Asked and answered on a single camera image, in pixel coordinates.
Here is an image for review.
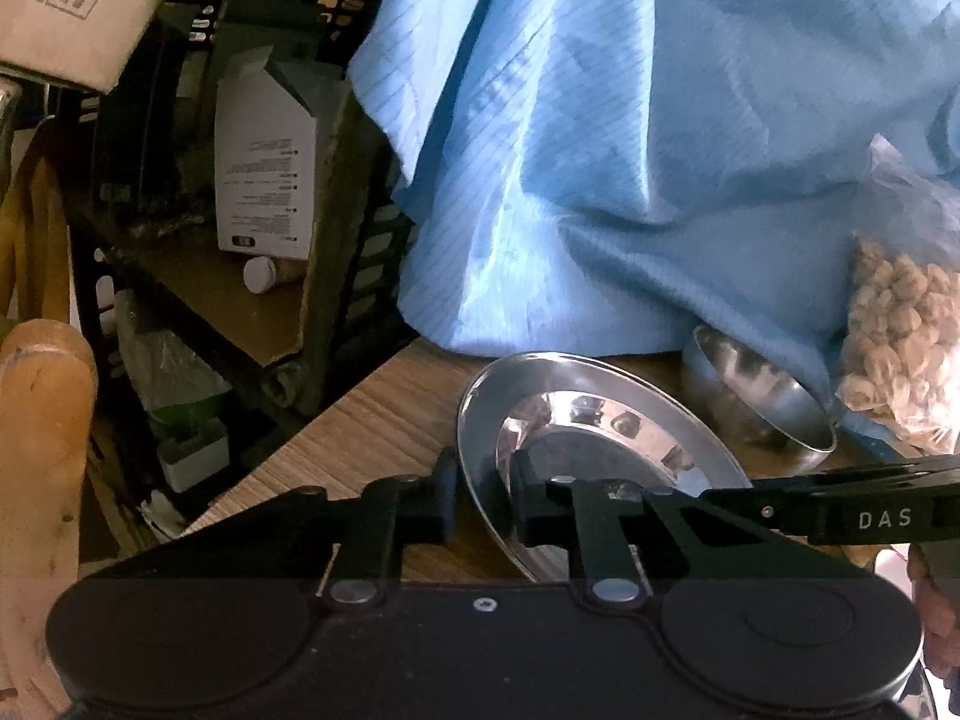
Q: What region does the clear plastic wrapped item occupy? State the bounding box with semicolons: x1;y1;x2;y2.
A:
116;292;235;425

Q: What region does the stainless steel plate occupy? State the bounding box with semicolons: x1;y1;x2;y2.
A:
456;351;751;584

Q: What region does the white-capped small bottle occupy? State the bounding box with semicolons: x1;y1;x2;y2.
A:
243;255;310;295

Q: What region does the light blue cloth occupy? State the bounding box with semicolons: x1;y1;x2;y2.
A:
346;0;960;385

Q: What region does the black plastic crate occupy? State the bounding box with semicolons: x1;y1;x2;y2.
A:
60;0;421;425

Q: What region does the person's right hand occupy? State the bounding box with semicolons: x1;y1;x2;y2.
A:
906;544;960;685

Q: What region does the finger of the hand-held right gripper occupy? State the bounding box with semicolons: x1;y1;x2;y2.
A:
697;471;820;542

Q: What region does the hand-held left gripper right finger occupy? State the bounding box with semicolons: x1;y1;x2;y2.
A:
510;450;882;610

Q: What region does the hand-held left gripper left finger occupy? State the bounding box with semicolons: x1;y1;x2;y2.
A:
82;448;460;608

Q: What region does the clear bag of puffed snacks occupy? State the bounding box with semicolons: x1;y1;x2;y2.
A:
834;135;960;458

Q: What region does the white paper carton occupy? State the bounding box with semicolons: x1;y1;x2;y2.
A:
214;45;325;262

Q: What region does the brown cardboard box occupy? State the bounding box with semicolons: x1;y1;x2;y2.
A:
0;0;197;95

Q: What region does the stainless steel bowl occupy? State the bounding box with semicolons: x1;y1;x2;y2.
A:
681;324;838;455

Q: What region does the small white box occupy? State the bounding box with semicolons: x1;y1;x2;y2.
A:
156;420;230;492

